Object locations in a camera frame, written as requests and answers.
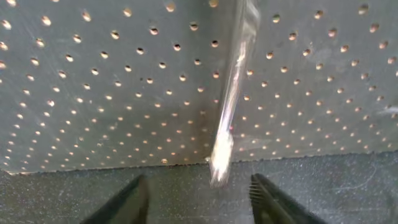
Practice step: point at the black pegboard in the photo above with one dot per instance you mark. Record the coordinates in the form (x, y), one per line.
(90, 46)

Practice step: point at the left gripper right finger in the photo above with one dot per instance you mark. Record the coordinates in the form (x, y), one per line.
(273, 208)

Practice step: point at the wrench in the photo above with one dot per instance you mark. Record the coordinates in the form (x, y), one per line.
(230, 93)

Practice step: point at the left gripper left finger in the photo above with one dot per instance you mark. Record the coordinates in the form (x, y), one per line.
(130, 205)

